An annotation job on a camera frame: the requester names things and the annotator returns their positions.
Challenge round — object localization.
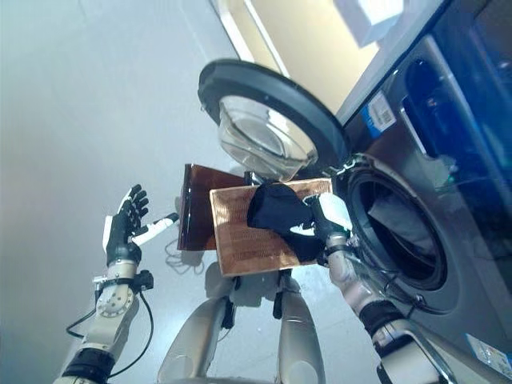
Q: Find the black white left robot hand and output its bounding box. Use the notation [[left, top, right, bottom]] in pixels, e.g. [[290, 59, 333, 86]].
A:
[[102, 183, 180, 268]]

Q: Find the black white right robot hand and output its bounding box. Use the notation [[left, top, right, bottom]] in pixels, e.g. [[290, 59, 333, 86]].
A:
[[290, 194, 354, 258]]

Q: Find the black garment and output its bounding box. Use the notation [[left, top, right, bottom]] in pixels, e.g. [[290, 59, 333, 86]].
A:
[[246, 182, 327, 263]]

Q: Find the light grey garment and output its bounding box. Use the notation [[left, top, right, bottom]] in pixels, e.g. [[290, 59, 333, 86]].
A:
[[367, 191, 436, 254]]

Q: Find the dark grey washing machine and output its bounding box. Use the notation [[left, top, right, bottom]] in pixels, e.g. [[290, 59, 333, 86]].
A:
[[335, 34, 512, 384]]

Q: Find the brown wicker laundry basket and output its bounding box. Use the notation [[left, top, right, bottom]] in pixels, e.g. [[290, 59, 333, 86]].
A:
[[209, 178, 335, 279]]

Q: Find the blue white label sticker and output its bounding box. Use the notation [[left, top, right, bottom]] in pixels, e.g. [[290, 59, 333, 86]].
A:
[[361, 90, 397, 139]]

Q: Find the silver right robot leg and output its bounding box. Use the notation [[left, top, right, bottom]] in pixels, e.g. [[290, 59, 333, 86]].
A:
[[273, 274, 327, 384]]

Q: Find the round glass washer door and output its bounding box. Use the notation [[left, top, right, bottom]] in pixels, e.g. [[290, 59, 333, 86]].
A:
[[198, 58, 350, 182]]

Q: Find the white cabinet side panel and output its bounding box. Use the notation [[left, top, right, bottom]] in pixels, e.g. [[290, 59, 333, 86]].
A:
[[335, 0, 458, 122]]

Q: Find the white counter cabinet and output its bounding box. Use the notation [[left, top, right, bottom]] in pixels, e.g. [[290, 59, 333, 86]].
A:
[[210, 0, 406, 114]]

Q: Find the white energy label sticker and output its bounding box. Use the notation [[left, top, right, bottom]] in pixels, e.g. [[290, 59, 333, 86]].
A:
[[463, 334, 512, 371]]

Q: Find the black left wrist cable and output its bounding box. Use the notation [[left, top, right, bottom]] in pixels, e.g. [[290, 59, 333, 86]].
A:
[[66, 291, 156, 379]]

